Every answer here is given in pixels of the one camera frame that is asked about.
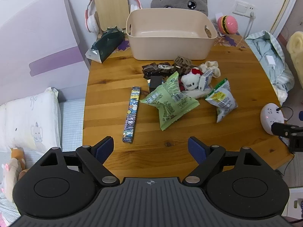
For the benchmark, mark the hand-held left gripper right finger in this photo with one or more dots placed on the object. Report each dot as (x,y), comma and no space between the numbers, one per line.
(196,149)

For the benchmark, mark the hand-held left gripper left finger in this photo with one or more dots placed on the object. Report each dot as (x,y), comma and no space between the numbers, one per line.
(105,147)

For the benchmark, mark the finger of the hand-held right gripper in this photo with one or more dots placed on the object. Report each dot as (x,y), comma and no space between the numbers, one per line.
(294,137)

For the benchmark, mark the white and green snack packet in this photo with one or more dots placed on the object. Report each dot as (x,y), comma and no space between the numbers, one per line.
(222,99)

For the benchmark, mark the white cat plush toy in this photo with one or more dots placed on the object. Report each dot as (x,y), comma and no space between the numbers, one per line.
(189,80)

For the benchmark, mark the beige plastic storage bin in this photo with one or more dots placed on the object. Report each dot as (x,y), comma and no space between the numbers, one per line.
(151,46)

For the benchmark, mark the round white power strip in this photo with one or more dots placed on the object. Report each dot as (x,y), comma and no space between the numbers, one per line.
(268,117)

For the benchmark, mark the blue checked bedsheet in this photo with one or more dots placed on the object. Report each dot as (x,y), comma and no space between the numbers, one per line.
(71,123)

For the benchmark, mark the long colourful cartoon box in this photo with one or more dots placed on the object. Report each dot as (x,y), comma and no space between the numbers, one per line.
(132,114)

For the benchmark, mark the round wooden desk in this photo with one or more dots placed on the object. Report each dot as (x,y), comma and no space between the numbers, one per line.
(113,82)

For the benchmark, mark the small black box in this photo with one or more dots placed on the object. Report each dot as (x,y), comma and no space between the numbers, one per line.
(155,83)

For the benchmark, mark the white printed pillow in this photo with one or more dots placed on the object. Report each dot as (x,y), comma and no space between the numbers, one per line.
(30,118)

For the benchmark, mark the white charger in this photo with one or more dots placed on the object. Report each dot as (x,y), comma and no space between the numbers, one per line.
(269,60)

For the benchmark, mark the cream scrunchie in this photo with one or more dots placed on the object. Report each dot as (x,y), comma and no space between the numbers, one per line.
(213,67)

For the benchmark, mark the yellow plush cushion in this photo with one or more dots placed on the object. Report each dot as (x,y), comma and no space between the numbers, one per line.
(296,52)

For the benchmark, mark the light blue blanket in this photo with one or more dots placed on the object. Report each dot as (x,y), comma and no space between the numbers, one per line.
(272,54)

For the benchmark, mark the brown hair clip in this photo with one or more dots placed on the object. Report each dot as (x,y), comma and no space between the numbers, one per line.
(183,63)

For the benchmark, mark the orange plush toy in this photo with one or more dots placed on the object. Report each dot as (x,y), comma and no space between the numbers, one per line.
(18,157)

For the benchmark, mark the brown plaid pouch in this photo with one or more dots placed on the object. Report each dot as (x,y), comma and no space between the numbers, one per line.
(153,69)

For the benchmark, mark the cream and pink plush toy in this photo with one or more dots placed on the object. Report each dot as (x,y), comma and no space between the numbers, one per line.
(10,175)

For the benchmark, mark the dark green tissue pack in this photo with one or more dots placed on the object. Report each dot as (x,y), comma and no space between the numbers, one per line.
(106,43)

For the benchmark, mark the purple flower mat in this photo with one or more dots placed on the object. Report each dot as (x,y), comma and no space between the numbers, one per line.
(123,45)

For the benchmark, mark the burger shaped toy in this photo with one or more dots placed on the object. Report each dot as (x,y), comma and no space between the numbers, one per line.
(227,24)

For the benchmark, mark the pink and white headphones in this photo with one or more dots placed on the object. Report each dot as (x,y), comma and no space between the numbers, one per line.
(91,20)

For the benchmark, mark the light wooden board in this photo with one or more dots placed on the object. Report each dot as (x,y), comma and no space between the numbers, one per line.
(111,8)

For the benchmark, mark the white wall socket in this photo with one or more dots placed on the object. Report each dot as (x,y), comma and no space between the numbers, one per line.
(243,7)

